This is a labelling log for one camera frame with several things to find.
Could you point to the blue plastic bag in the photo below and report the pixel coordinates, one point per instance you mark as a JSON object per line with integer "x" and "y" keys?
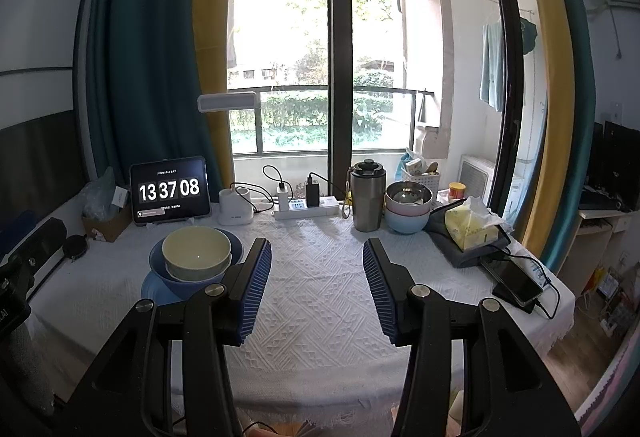
{"x": 406, "y": 162}

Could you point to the small white box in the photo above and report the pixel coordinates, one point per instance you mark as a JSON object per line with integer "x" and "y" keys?
{"x": 121, "y": 197}

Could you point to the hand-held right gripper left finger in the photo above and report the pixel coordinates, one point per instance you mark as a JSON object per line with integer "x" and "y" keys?
{"x": 257, "y": 287}

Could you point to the black monitor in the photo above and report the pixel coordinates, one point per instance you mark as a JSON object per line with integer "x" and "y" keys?
{"x": 622, "y": 157}

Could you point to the black round object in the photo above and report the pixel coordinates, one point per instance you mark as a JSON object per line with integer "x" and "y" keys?
{"x": 75, "y": 248}

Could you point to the white desk lamp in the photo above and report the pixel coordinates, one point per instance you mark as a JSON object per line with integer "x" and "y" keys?
{"x": 234, "y": 212}

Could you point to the black flat device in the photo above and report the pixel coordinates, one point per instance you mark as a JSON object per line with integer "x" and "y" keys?
{"x": 507, "y": 299}

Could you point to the white outdoor air conditioner unit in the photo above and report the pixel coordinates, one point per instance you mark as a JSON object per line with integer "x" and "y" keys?
{"x": 477, "y": 174}

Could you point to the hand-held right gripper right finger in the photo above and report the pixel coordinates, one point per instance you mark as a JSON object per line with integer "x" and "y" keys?
{"x": 380, "y": 287}

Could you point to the light blue hanging garment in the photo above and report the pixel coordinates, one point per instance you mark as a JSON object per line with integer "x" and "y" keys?
{"x": 492, "y": 67}

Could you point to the white power strip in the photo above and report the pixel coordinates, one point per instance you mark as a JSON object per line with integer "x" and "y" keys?
{"x": 310, "y": 212}

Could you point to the white storage basket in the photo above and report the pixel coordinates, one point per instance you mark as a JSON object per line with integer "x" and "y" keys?
{"x": 420, "y": 182}

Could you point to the red and yellow can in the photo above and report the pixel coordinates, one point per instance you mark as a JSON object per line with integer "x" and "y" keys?
{"x": 457, "y": 191}

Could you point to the yellow curtain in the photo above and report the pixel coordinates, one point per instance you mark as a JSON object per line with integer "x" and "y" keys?
{"x": 550, "y": 117}
{"x": 212, "y": 17}

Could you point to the black rectangular case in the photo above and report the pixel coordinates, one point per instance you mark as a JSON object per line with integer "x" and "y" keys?
{"x": 40, "y": 239}

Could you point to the dark blue bowl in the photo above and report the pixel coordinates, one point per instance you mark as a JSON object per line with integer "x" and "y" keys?
{"x": 167, "y": 286}

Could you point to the yellow tissue pack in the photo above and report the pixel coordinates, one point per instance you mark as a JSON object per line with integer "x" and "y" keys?
{"x": 467, "y": 229}

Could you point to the cream bowl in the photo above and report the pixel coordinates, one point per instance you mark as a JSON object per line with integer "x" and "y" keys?
{"x": 195, "y": 252}

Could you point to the clear plastic bag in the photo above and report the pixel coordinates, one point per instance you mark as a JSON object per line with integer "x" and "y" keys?
{"x": 97, "y": 197}

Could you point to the large light blue plate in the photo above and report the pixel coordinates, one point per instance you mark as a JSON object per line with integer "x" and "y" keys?
{"x": 150, "y": 289}

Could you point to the white side desk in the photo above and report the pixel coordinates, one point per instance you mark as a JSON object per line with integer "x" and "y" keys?
{"x": 595, "y": 229}

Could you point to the cardboard box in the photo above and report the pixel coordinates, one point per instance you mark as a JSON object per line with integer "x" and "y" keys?
{"x": 107, "y": 227}

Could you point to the light blue bowl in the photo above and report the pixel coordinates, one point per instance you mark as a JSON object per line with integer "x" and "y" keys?
{"x": 407, "y": 224}

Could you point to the dark window frame post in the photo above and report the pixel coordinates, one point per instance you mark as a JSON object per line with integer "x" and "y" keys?
{"x": 507, "y": 92}
{"x": 340, "y": 67}

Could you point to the white textured tablecloth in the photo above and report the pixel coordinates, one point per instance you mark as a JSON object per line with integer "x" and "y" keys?
{"x": 320, "y": 287}

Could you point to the teal hanging garment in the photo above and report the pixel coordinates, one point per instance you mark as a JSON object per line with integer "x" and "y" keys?
{"x": 527, "y": 37}

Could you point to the black smartphone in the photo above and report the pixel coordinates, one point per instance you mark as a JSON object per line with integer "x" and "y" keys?
{"x": 522, "y": 284}

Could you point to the stainless steel tumbler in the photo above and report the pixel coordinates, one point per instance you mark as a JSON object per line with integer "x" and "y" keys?
{"x": 367, "y": 207}

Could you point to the tablet with clock display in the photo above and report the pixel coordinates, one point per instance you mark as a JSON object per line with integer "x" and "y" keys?
{"x": 170, "y": 189}

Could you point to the white charger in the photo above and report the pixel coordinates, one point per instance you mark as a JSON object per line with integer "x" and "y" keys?
{"x": 283, "y": 199}

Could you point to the balcony railing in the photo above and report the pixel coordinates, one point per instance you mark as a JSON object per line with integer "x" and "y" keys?
{"x": 300, "y": 89}

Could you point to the teal curtain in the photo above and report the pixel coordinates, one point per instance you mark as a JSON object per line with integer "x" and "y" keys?
{"x": 135, "y": 67}
{"x": 582, "y": 142}

